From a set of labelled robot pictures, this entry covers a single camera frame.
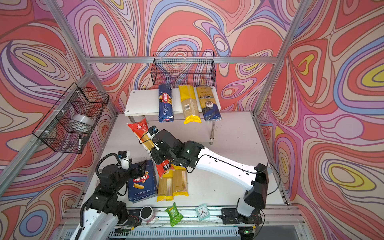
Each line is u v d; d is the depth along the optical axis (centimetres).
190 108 70
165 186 81
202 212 73
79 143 72
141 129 65
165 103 72
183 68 96
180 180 84
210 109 71
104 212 53
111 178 57
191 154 46
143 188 77
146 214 71
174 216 73
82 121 73
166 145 47
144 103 78
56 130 68
